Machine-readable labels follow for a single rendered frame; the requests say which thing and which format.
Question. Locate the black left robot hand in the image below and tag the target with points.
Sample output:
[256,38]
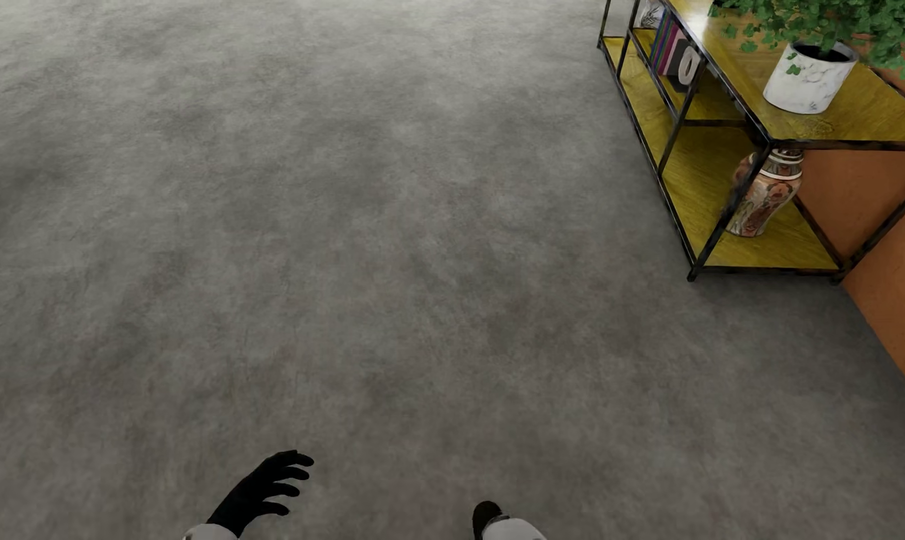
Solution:
[254,495]

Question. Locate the black metal yellow wood shelf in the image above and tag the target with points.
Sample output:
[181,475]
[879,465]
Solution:
[730,157]

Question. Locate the painted ceramic vase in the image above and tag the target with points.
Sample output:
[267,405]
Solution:
[764,193]

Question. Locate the row of colourful books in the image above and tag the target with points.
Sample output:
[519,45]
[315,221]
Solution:
[668,46]

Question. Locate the silver patterned vase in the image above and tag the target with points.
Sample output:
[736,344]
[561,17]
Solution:
[651,13]

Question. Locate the white marbled plant pot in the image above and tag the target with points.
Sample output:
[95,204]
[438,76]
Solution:
[806,79]

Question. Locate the green leafy plant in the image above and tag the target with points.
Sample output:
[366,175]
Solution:
[857,22]

